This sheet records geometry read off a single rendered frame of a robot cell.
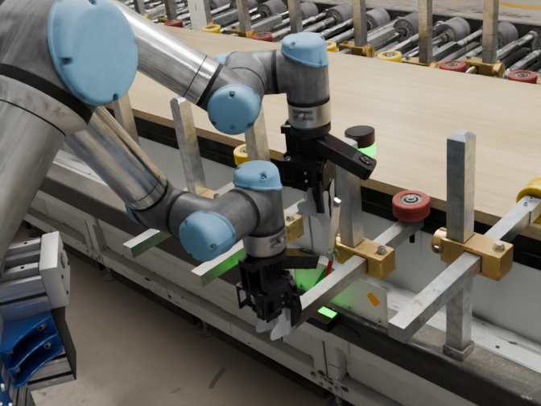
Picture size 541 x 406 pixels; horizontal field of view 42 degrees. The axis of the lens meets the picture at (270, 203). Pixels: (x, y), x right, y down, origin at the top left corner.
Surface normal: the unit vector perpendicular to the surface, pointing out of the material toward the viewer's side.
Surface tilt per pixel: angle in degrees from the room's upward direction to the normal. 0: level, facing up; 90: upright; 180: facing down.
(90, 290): 0
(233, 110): 90
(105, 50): 85
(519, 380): 0
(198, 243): 89
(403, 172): 0
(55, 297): 90
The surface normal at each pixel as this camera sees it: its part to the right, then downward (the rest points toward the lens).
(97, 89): 0.83, 0.10
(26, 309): 0.23, 0.45
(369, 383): -0.68, 0.43
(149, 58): -0.05, 0.44
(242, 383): -0.12, -0.86
